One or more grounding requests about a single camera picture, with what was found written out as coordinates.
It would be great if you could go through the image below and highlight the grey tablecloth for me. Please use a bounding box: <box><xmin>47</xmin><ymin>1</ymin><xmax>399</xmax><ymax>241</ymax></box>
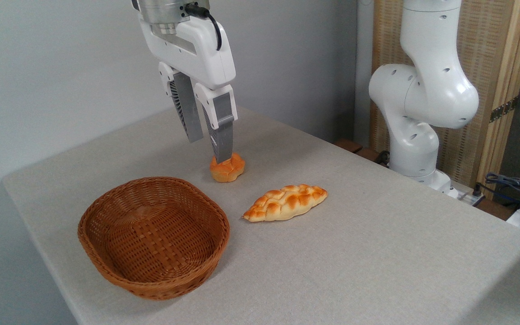
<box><xmin>2</xmin><ymin>106</ymin><xmax>520</xmax><ymax>325</ymax></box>

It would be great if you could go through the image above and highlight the brown woven wicker basket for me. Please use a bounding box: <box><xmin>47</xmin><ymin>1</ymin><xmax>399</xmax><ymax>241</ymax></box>
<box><xmin>78</xmin><ymin>176</ymin><xmax>231</xmax><ymax>301</ymax></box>

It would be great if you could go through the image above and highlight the small round orange bread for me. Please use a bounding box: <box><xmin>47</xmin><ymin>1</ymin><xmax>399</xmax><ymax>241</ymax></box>
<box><xmin>209</xmin><ymin>153</ymin><xmax>246</xmax><ymax>183</ymax></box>

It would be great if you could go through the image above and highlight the long braided bread loaf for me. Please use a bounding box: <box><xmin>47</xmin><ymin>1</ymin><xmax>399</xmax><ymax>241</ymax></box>
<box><xmin>242</xmin><ymin>184</ymin><xmax>328</xmax><ymax>223</ymax></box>

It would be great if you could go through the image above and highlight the metal screen hinge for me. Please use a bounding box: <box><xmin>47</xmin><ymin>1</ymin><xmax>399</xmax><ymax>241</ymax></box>
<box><xmin>490</xmin><ymin>97</ymin><xmax>519</xmax><ymax>123</ymax></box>

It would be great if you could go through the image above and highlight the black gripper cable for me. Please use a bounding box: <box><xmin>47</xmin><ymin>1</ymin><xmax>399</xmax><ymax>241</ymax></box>
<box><xmin>185</xmin><ymin>4</ymin><xmax>223</xmax><ymax>51</ymax></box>

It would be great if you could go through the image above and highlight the blue and black cable bundle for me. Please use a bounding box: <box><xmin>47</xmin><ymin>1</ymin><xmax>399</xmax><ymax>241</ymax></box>
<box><xmin>476</xmin><ymin>166</ymin><xmax>520</xmax><ymax>213</ymax></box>

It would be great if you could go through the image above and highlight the wood and rattan folding screen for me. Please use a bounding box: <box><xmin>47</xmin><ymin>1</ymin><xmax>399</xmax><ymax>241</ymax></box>
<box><xmin>370</xmin><ymin>0</ymin><xmax>520</xmax><ymax>199</ymax></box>

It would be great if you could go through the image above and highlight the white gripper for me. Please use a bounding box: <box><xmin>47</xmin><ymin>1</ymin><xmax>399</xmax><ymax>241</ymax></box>
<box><xmin>138</xmin><ymin>13</ymin><xmax>238</xmax><ymax>164</ymax></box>

